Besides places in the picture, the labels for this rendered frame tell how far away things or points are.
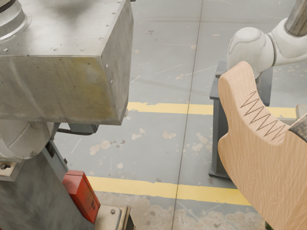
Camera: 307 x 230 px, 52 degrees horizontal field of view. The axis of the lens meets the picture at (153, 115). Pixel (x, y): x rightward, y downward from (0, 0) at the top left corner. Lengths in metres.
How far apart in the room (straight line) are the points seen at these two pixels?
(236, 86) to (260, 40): 0.98
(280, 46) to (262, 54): 0.08
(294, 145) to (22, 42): 0.41
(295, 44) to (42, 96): 1.16
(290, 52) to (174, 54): 1.65
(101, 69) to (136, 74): 2.39
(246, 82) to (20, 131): 0.52
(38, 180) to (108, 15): 0.78
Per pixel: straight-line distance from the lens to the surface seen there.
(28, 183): 1.13
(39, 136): 0.85
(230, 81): 0.48
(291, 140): 0.44
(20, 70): 0.51
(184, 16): 3.54
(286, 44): 1.49
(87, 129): 1.16
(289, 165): 0.50
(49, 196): 1.26
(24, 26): 0.55
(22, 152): 0.82
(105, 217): 1.69
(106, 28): 0.49
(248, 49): 1.43
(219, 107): 1.60
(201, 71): 2.78
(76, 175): 1.46
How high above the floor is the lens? 1.77
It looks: 46 degrees down
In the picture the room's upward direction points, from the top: 10 degrees counter-clockwise
